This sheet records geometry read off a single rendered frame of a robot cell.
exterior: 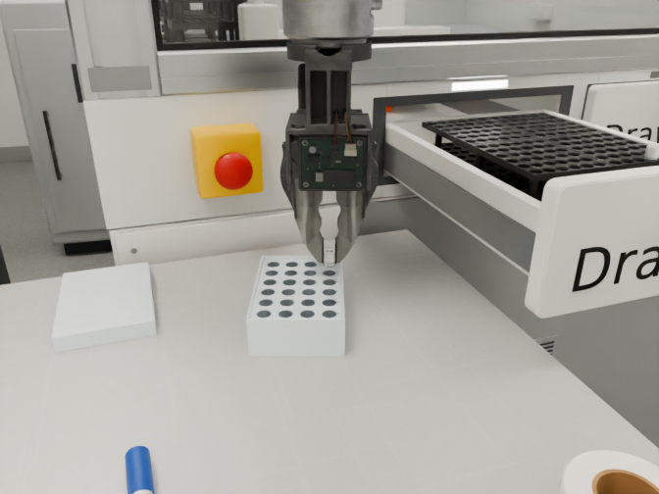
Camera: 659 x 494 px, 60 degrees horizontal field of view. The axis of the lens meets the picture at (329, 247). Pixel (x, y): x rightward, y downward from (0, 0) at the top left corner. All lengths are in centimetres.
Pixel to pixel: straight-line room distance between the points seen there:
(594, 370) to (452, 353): 66
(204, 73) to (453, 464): 46
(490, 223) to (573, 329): 55
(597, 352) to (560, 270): 68
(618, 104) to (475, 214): 39
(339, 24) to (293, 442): 31
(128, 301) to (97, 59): 25
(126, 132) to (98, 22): 11
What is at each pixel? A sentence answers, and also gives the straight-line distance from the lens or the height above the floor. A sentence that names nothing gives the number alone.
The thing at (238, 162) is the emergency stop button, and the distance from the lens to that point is 60.
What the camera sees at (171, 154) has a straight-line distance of 67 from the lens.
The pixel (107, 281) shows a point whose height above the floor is 78.
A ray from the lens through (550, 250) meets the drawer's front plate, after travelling 45.
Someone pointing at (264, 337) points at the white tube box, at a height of 78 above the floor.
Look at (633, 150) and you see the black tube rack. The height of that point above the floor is 90.
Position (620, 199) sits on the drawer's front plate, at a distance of 47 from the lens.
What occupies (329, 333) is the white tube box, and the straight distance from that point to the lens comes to 49.
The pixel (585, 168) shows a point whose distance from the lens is 58.
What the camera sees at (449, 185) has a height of 87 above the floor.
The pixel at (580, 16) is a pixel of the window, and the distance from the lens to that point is 87.
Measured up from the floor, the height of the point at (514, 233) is 86.
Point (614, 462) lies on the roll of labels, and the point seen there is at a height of 80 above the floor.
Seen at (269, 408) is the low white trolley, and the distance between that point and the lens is 45.
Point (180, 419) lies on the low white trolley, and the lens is 46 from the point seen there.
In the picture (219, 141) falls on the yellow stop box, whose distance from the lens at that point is 62.
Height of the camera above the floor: 106
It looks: 25 degrees down
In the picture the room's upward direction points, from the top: straight up
